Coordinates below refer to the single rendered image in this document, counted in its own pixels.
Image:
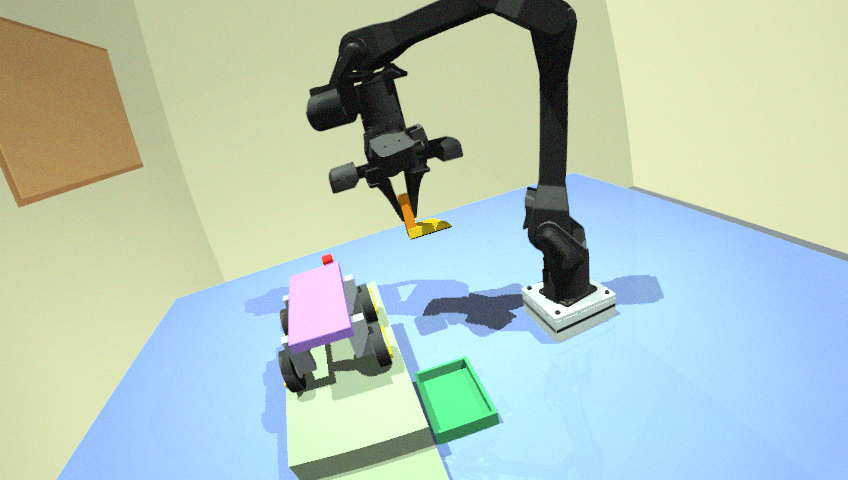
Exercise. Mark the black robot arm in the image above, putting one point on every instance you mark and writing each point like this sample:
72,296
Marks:
552,24

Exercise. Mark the pale green ramp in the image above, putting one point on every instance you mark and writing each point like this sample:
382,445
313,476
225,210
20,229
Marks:
359,421

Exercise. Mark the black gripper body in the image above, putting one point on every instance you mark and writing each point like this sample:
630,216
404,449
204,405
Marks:
345,177

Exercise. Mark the green tray floor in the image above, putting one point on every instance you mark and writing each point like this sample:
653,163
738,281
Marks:
453,398

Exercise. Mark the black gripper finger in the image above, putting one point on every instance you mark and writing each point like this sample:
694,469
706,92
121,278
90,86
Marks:
386,189
413,181

